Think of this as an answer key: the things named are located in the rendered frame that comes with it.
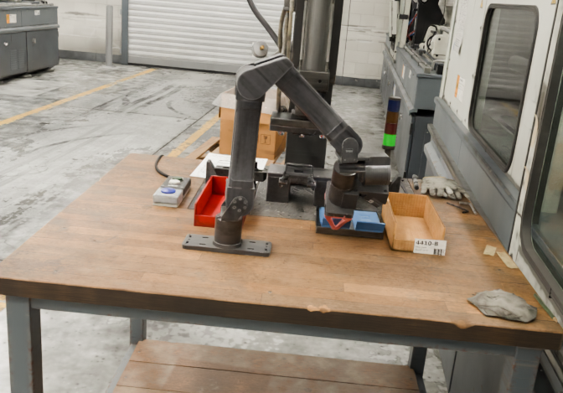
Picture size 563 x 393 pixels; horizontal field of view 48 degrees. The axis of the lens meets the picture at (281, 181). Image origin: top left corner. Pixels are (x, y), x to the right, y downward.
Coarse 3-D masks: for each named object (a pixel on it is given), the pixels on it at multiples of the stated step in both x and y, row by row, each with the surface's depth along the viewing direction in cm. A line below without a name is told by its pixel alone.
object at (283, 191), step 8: (272, 184) 176; (288, 184) 176; (320, 184) 175; (272, 192) 177; (280, 192) 176; (288, 192) 176; (320, 192) 176; (272, 200) 177; (280, 200) 177; (288, 200) 177; (320, 200) 176
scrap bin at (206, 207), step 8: (216, 176) 177; (224, 176) 177; (208, 184) 170; (216, 184) 177; (224, 184) 177; (208, 192) 171; (216, 192) 178; (224, 192) 178; (200, 200) 159; (208, 200) 172; (216, 200) 173; (200, 208) 161; (208, 208) 167; (216, 208) 167; (200, 216) 154; (208, 216) 154; (200, 224) 155; (208, 224) 155
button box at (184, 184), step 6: (162, 156) 214; (156, 162) 204; (156, 168) 197; (162, 174) 193; (168, 180) 179; (180, 180) 179; (186, 180) 180; (162, 186) 174; (168, 186) 174; (174, 186) 174; (180, 186) 175; (186, 186) 177; (186, 192) 178
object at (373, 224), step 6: (354, 210) 168; (354, 216) 164; (360, 216) 164; (372, 216) 165; (354, 222) 160; (360, 222) 153; (366, 222) 153; (372, 222) 153; (378, 222) 161; (354, 228) 156; (360, 228) 155; (366, 228) 155; (372, 228) 155; (378, 228) 154; (384, 228) 154
